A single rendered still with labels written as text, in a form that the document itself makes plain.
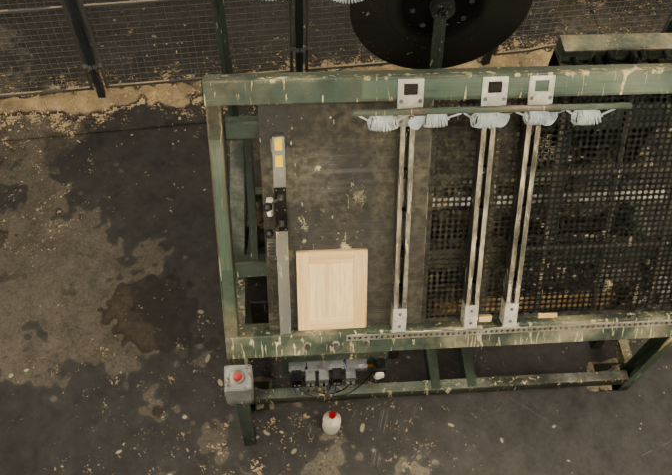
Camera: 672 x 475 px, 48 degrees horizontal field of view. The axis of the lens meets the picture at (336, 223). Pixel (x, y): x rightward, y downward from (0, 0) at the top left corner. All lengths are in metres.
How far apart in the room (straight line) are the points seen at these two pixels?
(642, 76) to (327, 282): 1.54
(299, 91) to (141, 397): 2.17
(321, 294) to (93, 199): 2.15
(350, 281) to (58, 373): 1.92
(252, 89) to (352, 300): 1.09
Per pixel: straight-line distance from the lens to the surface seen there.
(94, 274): 4.81
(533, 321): 3.66
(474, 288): 3.44
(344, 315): 3.47
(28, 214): 5.16
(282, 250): 3.25
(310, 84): 2.91
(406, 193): 3.16
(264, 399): 4.14
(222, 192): 3.12
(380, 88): 2.94
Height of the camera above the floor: 4.07
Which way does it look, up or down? 57 degrees down
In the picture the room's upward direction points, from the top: 4 degrees clockwise
